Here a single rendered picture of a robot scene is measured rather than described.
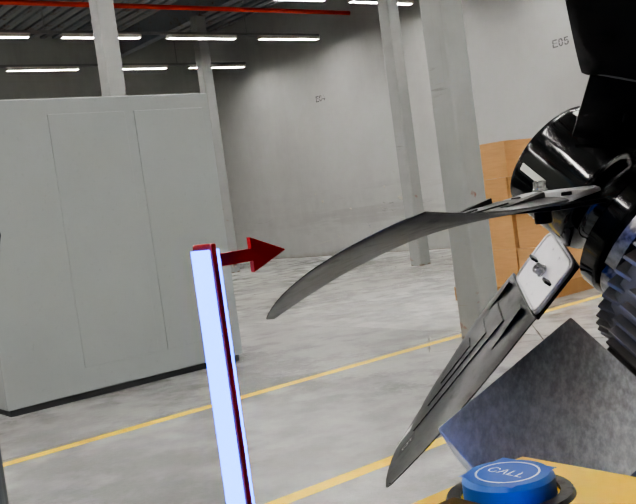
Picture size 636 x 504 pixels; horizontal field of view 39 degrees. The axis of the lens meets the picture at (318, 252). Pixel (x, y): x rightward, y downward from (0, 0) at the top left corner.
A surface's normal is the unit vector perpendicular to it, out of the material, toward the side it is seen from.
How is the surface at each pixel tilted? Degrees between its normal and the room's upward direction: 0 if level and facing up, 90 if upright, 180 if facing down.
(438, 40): 90
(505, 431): 55
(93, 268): 90
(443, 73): 90
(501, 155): 90
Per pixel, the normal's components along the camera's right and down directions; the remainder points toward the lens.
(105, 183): 0.61, -0.04
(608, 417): -0.31, -0.49
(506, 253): -0.79, 0.14
